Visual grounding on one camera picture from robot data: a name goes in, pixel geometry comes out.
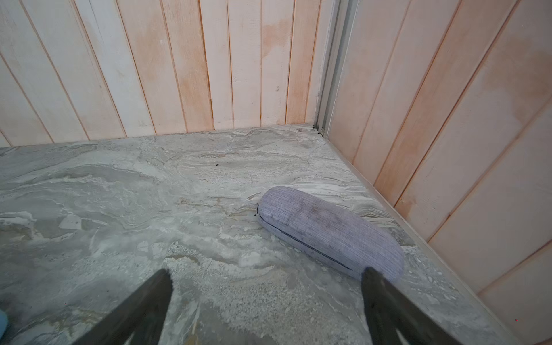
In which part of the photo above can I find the lilac fabric glasses case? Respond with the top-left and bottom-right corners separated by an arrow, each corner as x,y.
257,186 -> 405,283

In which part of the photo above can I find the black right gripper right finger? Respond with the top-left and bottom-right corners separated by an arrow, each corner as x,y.
361,267 -> 460,344

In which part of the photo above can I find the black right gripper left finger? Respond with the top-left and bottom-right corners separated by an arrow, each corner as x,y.
75,269 -> 173,344

